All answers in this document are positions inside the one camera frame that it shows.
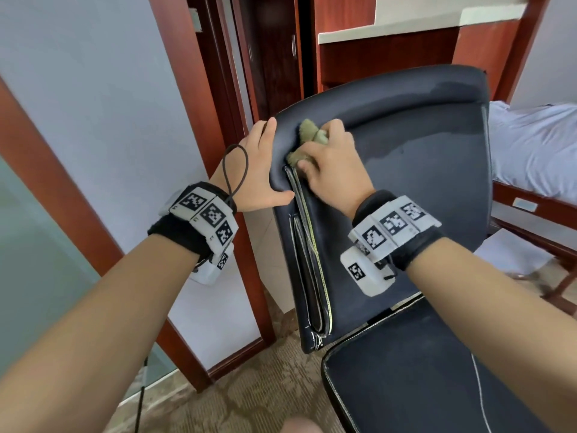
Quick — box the person's right leg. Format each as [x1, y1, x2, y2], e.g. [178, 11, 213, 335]
[281, 416, 324, 433]

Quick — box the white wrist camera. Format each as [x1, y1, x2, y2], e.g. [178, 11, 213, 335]
[189, 243, 236, 287]
[340, 246, 398, 298]

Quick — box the white marker right wristband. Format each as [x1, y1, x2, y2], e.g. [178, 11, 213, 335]
[347, 190, 445, 272]

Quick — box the person's left hand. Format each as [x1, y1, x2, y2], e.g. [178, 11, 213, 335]
[209, 118, 296, 213]

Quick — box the person's right hand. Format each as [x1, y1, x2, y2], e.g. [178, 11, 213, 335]
[298, 118, 376, 220]

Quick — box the frosted glass panel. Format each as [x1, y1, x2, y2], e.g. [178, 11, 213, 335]
[0, 158, 177, 384]

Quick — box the person's right forearm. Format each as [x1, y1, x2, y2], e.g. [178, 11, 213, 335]
[406, 237, 577, 433]

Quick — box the thin black cable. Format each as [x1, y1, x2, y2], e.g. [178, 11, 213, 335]
[222, 144, 250, 199]
[471, 351, 495, 433]

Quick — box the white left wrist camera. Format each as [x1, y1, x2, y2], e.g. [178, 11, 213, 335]
[189, 243, 236, 287]

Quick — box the white marker wristband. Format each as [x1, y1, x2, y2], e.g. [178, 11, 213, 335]
[148, 182, 240, 262]
[347, 190, 445, 272]

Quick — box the black leather chair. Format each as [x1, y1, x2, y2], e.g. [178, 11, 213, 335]
[270, 66, 551, 433]

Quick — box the white pillow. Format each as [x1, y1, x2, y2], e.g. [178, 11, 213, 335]
[487, 100, 577, 208]

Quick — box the green cleaning cloth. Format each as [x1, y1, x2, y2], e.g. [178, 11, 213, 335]
[287, 118, 330, 170]

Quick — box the wooden luggage rack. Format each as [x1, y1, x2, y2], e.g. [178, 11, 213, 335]
[491, 180, 577, 314]

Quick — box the person's left forearm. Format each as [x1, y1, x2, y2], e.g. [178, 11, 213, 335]
[0, 234, 200, 433]

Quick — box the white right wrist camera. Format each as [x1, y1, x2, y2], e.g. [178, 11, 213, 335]
[340, 246, 398, 298]

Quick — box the white marker left wristband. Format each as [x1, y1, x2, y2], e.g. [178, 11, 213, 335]
[148, 182, 240, 262]

